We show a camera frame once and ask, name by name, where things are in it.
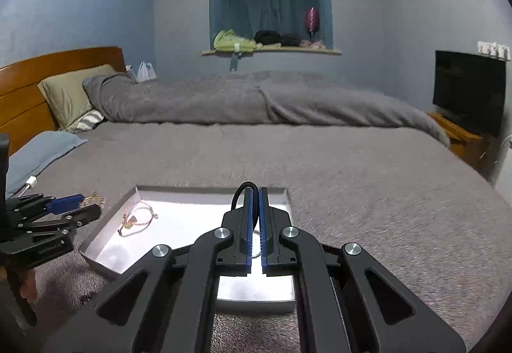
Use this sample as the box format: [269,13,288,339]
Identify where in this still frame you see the olive pillow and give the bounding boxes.
[38,64,116,132]

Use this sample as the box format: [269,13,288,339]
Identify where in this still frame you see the wooden television stand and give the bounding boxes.
[426,112,500,181]

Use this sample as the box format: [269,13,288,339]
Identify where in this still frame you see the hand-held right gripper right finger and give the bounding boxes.
[260,187,468,353]

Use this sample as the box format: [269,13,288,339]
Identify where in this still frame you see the striped pillow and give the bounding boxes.
[74,110,105,133]

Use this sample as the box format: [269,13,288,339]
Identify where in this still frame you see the grey shallow cardboard tray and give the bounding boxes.
[79,185,297,314]

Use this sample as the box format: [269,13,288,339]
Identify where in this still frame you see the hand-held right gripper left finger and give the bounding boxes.
[42,186,260,353]

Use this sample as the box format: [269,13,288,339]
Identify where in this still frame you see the red glittery vase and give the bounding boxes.
[305,7,319,41]

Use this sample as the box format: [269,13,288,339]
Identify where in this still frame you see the white cord bracelet gold charm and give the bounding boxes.
[118,203,160,237]

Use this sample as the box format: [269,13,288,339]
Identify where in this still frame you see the black television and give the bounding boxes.
[433,50,507,138]

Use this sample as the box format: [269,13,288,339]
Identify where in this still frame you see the blue-grey pillow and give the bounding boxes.
[6,131,89,199]

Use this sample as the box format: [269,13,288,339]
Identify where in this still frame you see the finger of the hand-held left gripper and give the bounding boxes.
[23,203,102,236]
[6,193,86,218]

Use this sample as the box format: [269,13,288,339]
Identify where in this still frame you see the wooden headboard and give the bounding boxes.
[0,46,128,156]

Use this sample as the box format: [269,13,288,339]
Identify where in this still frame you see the green cloth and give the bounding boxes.
[214,30,257,54]

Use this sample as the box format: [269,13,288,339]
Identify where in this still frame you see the white wall sockets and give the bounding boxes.
[477,41,512,60]

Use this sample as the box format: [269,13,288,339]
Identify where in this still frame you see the grey duvet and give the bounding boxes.
[83,71,451,148]

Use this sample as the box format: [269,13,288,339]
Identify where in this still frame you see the wooden windowsill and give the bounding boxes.
[202,47,342,56]

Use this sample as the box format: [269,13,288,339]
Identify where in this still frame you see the white plastic bag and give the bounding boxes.
[136,61,157,82]

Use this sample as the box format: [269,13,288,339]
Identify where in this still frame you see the blue curtain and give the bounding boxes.
[210,0,333,50]

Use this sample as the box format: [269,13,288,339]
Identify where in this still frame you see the black cord bracelet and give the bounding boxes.
[231,182,259,213]

